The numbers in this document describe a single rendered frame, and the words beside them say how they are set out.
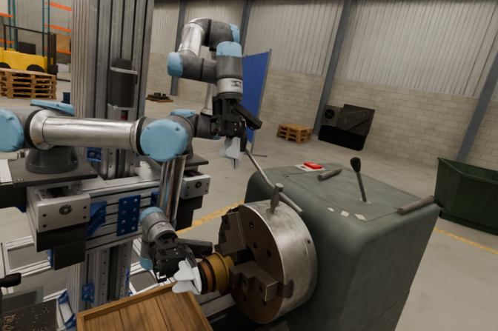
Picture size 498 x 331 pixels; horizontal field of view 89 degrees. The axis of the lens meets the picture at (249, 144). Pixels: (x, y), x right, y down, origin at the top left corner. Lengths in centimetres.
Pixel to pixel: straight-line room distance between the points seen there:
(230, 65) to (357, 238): 57
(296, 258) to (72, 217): 71
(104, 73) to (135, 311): 88
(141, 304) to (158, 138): 50
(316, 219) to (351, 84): 1034
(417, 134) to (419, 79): 188
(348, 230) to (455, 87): 1009
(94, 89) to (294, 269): 102
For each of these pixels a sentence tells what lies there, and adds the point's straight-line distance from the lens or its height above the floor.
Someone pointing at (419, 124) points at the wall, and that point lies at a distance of 1062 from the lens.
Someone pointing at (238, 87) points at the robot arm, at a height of 155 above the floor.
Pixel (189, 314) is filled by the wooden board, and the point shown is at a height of 89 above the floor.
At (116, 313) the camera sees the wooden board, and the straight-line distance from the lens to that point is 93.
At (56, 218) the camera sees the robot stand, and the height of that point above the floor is 106.
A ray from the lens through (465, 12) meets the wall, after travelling 1118.
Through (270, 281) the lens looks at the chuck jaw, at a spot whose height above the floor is 112.
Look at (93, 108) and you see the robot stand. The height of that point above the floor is 135.
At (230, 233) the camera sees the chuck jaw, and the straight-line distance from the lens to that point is 76.
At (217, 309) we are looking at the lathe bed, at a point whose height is 87.
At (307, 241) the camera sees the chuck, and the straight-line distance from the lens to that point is 76.
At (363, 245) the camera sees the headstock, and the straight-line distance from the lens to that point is 75.
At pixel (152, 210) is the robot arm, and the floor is 111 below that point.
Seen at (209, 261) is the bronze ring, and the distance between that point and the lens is 72.
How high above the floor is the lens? 157
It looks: 13 degrees down
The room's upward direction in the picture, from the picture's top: 11 degrees clockwise
